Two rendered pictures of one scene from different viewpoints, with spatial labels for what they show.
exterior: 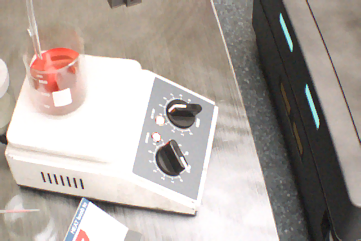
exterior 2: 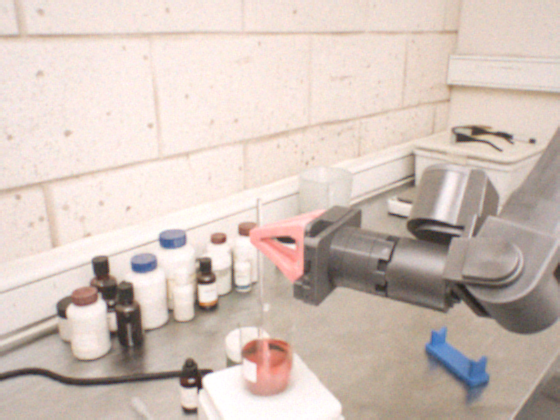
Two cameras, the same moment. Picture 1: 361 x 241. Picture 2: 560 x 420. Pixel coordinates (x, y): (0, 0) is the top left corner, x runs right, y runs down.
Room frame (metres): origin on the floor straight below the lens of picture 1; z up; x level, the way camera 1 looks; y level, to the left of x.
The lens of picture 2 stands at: (0.20, -0.27, 1.21)
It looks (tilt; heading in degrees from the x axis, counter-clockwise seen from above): 20 degrees down; 52
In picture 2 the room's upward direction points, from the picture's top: straight up
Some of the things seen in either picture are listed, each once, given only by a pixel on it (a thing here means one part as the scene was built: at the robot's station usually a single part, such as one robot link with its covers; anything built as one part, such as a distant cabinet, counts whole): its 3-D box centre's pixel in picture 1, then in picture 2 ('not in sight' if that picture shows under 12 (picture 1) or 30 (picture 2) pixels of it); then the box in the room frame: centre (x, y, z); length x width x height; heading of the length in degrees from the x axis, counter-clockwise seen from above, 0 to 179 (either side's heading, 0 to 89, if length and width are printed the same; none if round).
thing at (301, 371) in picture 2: (73, 102); (269, 395); (0.48, 0.11, 0.83); 0.12 x 0.12 x 0.01; 79
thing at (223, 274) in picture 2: not in sight; (216, 273); (0.63, 0.49, 0.78); 0.06 x 0.06 x 0.07
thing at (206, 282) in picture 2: not in sight; (206, 282); (0.59, 0.45, 0.79); 0.04 x 0.04 x 0.09
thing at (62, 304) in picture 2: not in sight; (76, 317); (0.38, 0.49, 0.78); 0.05 x 0.05 x 0.06
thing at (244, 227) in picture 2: not in sight; (248, 251); (0.71, 0.49, 0.80); 0.06 x 0.06 x 0.11
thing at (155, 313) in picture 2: not in sight; (146, 289); (0.49, 0.46, 0.81); 0.06 x 0.06 x 0.11
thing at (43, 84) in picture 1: (54, 71); (266, 353); (0.48, 0.12, 0.88); 0.07 x 0.06 x 0.08; 57
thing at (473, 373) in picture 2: not in sight; (456, 353); (0.79, 0.08, 0.77); 0.10 x 0.03 x 0.04; 77
